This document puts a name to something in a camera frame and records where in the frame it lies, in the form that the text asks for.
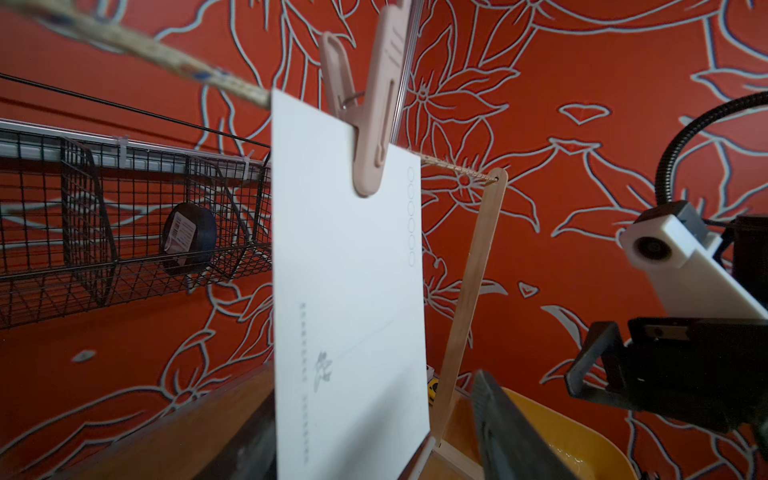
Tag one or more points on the black wire basket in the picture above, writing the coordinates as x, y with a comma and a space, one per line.
82, 216

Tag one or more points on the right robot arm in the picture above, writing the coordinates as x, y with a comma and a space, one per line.
744, 256

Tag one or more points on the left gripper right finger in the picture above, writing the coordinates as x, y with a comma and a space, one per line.
509, 445

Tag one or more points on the black tape roll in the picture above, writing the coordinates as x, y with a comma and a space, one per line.
188, 239

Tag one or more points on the yellow plastic tray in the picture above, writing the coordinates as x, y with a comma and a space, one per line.
587, 453

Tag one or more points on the yellow tape measure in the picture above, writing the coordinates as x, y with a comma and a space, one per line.
432, 389

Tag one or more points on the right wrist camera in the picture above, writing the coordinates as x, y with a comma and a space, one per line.
674, 247

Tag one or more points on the pink clothespin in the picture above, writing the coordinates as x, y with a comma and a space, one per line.
371, 110

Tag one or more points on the white postcard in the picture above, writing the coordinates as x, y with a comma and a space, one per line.
349, 328

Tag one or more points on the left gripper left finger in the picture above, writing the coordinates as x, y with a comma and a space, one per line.
252, 451

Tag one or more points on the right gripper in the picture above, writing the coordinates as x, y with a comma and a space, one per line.
711, 373

